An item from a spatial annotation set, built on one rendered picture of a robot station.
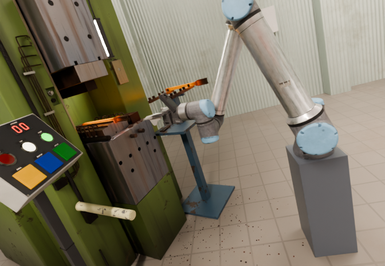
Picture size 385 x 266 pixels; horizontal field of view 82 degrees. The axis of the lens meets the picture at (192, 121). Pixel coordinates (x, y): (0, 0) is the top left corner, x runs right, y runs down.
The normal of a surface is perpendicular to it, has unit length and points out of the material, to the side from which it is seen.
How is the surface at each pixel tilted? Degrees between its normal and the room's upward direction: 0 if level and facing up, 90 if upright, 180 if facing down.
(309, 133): 95
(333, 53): 90
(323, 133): 95
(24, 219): 90
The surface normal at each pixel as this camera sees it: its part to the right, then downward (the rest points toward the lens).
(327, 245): -0.11, 0.32
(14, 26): 0.84, -0.11
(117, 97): -0.46, 0.39
